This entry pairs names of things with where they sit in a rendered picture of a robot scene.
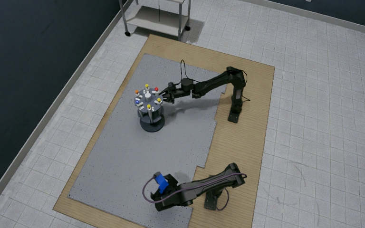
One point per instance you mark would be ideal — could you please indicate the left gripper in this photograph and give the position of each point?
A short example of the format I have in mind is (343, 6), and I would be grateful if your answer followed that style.
(165, 187)

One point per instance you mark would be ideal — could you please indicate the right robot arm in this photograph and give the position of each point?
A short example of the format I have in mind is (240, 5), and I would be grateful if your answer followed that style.
(200, 89)

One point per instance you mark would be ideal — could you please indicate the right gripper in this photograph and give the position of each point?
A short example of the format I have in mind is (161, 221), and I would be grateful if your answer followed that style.
(170, 95)

